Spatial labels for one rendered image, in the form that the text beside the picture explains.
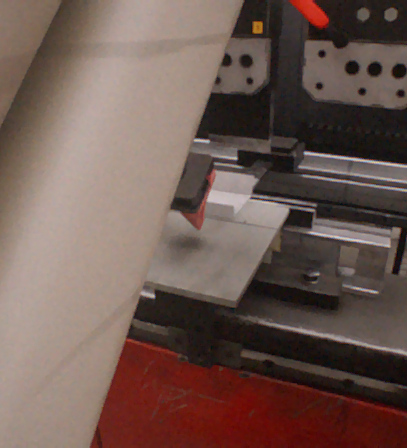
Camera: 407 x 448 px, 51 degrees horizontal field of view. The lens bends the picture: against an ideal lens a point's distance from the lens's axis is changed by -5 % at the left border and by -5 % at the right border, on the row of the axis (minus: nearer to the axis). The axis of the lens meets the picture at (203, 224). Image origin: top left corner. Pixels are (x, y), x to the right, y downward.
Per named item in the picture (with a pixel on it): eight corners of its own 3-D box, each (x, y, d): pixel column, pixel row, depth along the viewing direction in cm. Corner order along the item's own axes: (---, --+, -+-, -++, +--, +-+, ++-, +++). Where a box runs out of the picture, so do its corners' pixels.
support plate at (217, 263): (94, 274, 54) (93, 267, 53) (183, 196, 76) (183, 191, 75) (235, 308, 48) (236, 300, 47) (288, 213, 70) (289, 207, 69)
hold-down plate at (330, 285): (157, 273, 76) (156, 257, 74) (170, 258, 80) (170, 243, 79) (336, 311, 66) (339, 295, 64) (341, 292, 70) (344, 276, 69)
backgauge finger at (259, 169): (209, 191, 79) (209, 164, 77) (251, 152, 101) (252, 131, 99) (276, 202, 75) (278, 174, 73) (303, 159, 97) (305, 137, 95)
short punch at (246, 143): (207, 147, 71) (207, 88, 67) (211, 144, 73) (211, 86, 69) (268, 155, 68) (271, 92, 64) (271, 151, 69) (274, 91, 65)
